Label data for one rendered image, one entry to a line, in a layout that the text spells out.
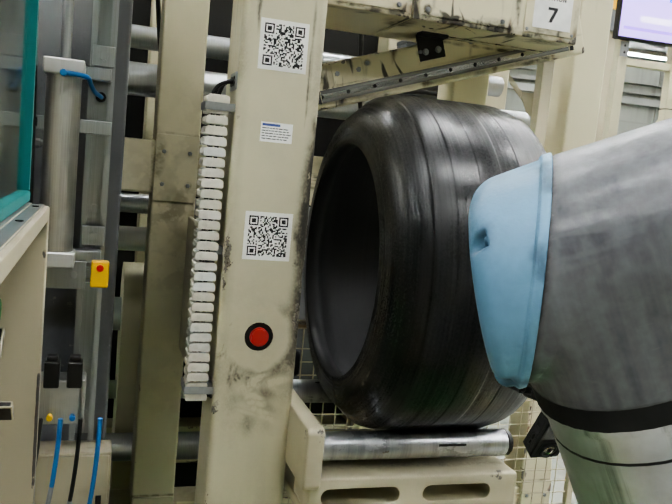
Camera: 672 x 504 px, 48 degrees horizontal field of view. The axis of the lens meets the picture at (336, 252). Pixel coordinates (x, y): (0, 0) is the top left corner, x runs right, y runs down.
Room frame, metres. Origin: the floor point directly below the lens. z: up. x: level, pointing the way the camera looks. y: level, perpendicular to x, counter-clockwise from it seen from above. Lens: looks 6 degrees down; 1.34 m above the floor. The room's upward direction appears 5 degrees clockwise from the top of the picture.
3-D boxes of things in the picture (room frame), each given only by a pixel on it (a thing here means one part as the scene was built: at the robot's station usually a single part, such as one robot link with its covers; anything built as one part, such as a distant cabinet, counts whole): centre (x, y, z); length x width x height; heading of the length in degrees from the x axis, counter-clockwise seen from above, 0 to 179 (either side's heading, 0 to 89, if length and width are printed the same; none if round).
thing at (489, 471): (1.19, -0.15, 0.84); 0.36 x 0.09 x 0.06; 108
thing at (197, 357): (1.17, 0.20, 1.19); 0.05 x 0.04 x 0.48; 18
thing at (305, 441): (1.26, 0.06, 0.90); 0.40 x 0.03 x 0.10; 18
